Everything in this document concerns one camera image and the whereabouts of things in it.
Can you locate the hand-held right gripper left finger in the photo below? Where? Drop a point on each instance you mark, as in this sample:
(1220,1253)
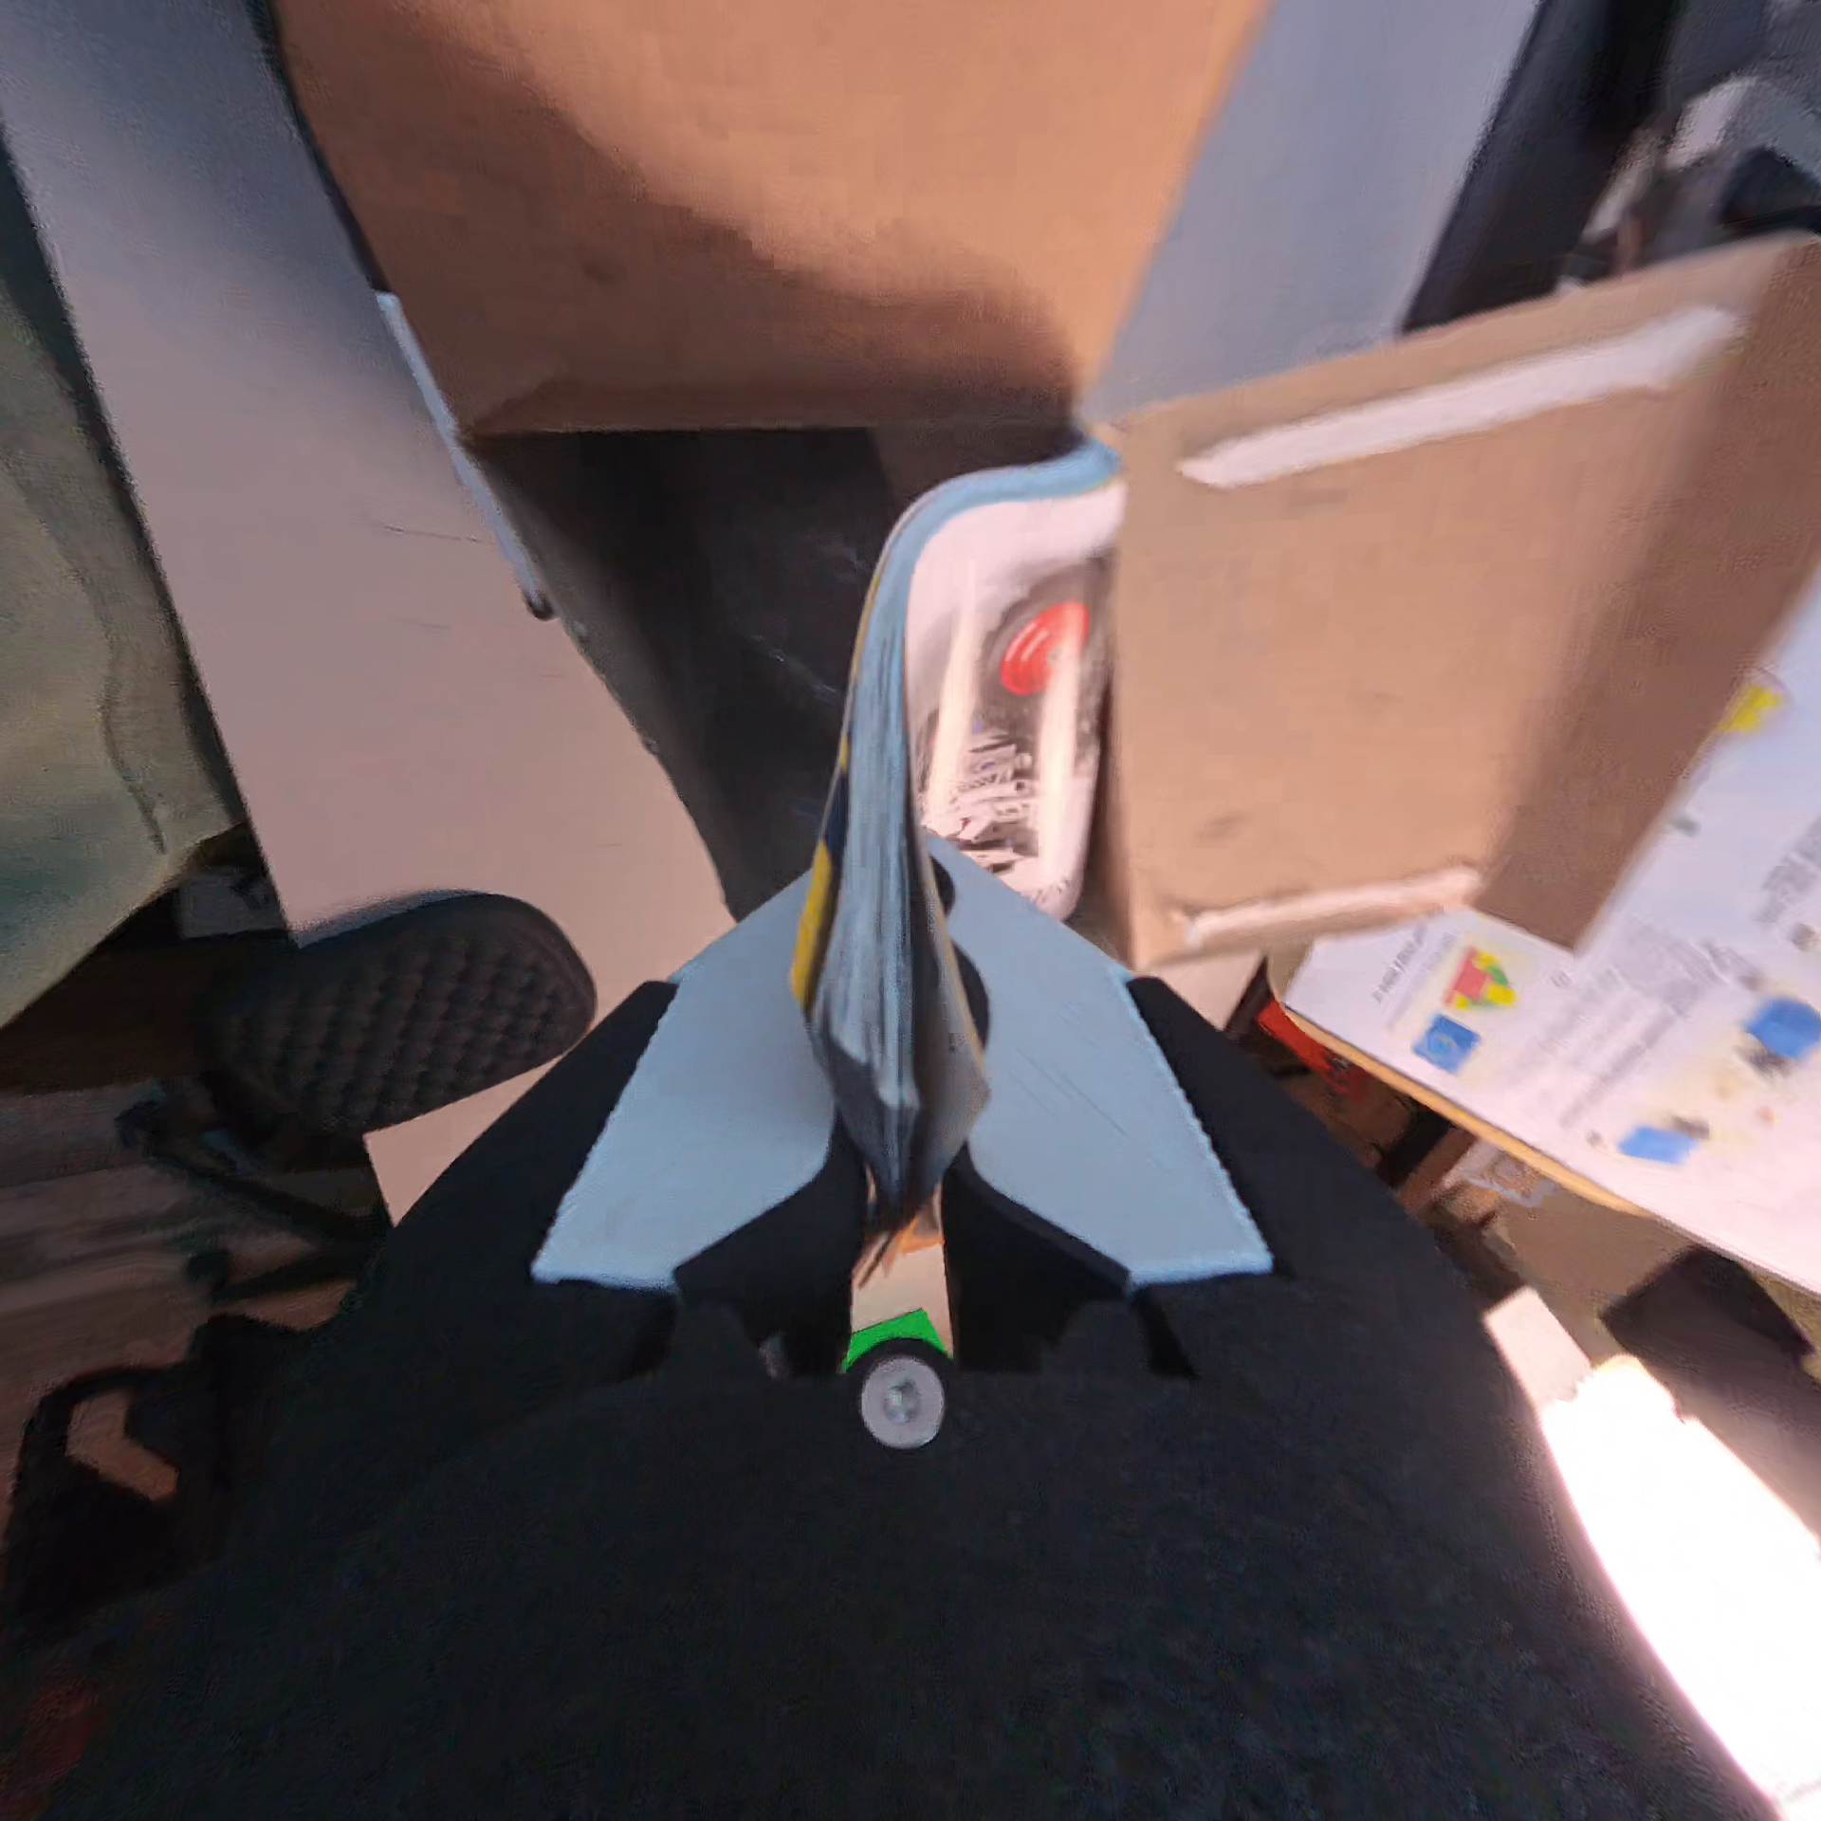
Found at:
(684,1139)

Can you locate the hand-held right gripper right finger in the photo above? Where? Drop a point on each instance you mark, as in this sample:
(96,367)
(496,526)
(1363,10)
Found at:
(1126,1126)

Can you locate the instruction booklet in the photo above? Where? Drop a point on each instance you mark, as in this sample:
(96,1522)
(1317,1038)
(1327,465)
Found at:
(940,712)

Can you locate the toy truck box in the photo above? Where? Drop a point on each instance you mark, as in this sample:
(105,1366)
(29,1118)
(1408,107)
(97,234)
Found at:
(1366,655)

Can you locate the large printed instruction sheet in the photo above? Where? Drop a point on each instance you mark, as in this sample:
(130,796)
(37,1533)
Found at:
(1651,997)

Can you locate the person's torso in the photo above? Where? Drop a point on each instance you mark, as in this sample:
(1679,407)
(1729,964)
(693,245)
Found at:
(86,684)

